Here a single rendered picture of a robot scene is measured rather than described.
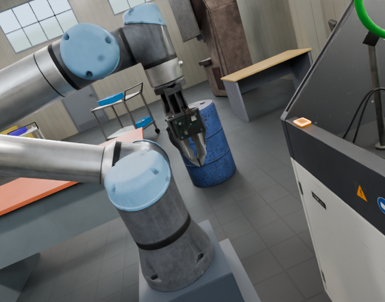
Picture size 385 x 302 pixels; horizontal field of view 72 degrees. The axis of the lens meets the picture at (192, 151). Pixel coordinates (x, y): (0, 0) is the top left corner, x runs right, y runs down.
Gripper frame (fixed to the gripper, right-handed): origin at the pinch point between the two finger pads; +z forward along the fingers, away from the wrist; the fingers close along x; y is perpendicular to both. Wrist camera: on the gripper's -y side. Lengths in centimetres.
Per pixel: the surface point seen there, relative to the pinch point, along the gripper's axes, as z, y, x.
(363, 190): 14.4, 17.1, 29.2
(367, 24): -17.3, 12.2, 39.0
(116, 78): -18, -917, -94
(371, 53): -8, 0, 51
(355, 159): 7.3, 15.6, 29.7
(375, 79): -1, 0, 51
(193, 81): 87, -917, 155
